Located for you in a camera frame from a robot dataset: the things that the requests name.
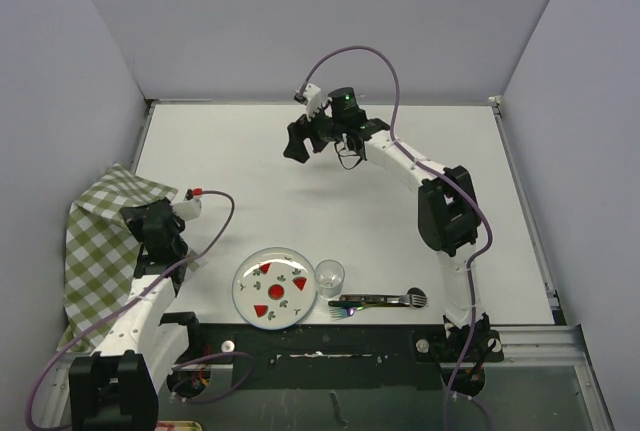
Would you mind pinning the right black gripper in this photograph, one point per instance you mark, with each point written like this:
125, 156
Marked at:
300, 129

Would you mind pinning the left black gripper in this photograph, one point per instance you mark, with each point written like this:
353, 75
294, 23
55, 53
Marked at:
132, 216

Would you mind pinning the green white checkered tablecloth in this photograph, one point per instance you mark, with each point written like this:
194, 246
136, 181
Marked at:
101, 253

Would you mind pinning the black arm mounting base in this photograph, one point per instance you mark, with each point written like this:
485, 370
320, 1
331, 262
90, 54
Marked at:
333, 357

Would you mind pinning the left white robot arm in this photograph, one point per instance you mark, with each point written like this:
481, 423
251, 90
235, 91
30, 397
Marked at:
116, 386

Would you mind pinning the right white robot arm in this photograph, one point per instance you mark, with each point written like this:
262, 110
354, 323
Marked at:
448, 215

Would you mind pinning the clear drinking glass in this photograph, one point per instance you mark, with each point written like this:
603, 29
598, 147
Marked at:
329, 278

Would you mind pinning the white plate with strawberries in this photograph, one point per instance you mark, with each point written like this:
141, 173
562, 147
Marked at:
274, 288

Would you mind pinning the iridescent rainbow fork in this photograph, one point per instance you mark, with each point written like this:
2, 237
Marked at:
342, 310

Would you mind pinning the silver fork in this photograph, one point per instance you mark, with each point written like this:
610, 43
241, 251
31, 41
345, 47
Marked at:
414, 298

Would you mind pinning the yellow rimmed tray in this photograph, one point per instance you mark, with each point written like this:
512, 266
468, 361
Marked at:
178, 425

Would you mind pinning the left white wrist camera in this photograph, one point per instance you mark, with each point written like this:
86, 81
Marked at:
191, 206

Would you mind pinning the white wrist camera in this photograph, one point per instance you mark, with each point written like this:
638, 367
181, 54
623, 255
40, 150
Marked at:
312, 97
191, 206

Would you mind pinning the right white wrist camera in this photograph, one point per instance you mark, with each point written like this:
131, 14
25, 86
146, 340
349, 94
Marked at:
312, 97

